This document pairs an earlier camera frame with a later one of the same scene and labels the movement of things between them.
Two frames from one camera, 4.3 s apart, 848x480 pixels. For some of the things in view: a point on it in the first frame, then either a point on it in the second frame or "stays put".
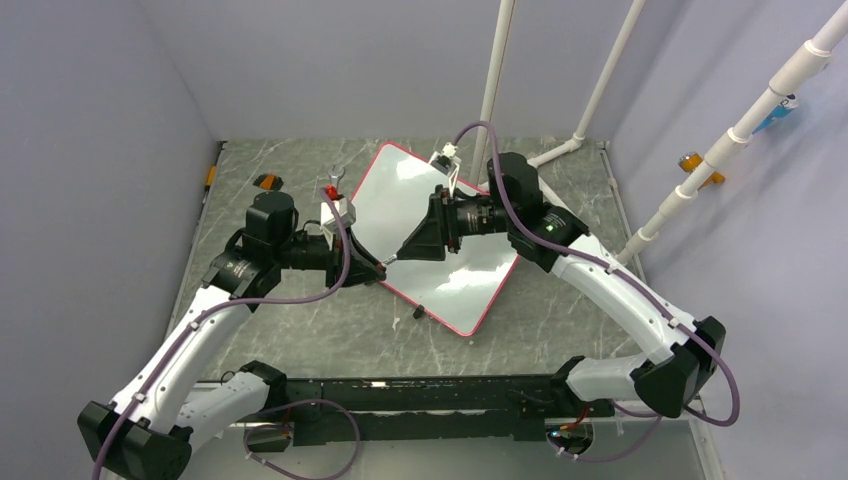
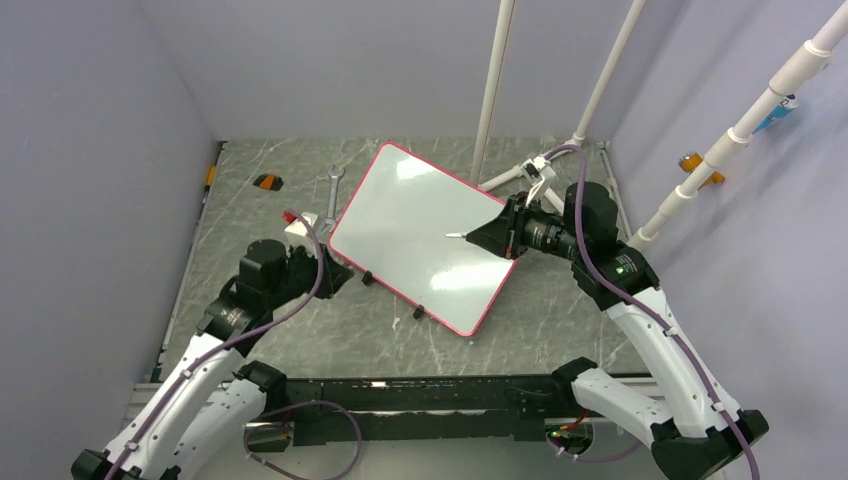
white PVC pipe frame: [578, 141] stays put
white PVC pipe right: [810, 58] stays put
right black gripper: [439, 226] -> [503, 235]
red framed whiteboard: [461, 291] stays put
